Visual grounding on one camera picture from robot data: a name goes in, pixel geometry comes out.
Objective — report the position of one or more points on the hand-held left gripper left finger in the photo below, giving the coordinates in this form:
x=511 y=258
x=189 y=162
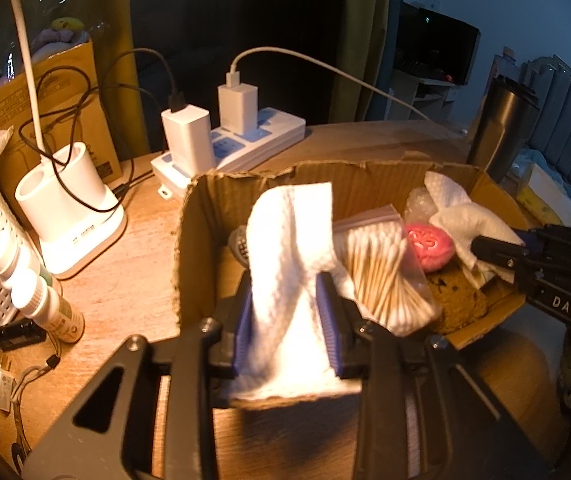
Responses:
x=243 y=332

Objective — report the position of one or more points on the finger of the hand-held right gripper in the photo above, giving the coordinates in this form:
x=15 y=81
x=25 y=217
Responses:
x=498 y=252
x=555 y=242

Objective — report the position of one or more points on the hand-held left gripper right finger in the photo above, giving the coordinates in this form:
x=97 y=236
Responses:
x=328 y=320

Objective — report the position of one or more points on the white paper towel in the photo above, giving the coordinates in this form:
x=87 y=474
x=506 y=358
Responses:
x=285 y=260
x=460 y=220

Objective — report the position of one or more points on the pink plush toy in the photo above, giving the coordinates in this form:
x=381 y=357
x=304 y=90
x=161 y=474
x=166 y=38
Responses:
x=430 y=247

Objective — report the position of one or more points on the bag of cotton swabs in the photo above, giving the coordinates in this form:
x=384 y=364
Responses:
x=380 y=270

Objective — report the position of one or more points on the bubble wrap piece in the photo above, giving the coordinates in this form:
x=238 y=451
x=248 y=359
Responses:
x=418 y=205

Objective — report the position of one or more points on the cardboard box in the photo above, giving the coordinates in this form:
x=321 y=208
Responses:
x=365 y=180

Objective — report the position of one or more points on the yellow tissue pack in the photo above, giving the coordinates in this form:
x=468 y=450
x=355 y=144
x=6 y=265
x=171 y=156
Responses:
x=548 y=195

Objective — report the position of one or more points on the brown sponge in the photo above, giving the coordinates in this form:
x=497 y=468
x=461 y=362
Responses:
x=455 y=305

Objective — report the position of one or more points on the grey dotted pad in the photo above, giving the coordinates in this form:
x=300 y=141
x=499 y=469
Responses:
x=240 y=247

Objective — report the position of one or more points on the steel tumbler with black lid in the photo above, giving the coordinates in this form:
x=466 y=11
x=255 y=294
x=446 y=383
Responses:
x=503 y=130

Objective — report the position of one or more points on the white television stand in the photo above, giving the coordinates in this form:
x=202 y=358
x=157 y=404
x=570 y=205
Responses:
x=430 y=97

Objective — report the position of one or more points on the small white bottle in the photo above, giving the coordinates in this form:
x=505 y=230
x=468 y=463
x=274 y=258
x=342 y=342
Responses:
x=48 y=307
x=8 y=260

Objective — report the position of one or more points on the white power strip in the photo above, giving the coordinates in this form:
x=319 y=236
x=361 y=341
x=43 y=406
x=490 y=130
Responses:
x=275 y=130

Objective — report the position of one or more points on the white desk lamp base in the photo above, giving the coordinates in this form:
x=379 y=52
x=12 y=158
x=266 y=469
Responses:
x=75 y=220

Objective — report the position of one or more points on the black television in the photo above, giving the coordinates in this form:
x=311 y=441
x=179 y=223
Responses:
x=438 y=42

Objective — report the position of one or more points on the small black device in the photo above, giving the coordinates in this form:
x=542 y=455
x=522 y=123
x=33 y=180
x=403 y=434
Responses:
x=15 y=334

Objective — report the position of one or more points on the yellow curtain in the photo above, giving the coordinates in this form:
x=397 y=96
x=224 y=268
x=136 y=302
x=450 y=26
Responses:
x=360 y=35
x=115 y=10

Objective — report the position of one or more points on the brown paper bag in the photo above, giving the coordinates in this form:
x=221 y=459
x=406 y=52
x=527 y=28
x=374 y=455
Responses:
x=73 y=110

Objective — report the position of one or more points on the purple and yellow plush toy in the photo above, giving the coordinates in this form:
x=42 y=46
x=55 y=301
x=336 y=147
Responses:
x=63 y=32

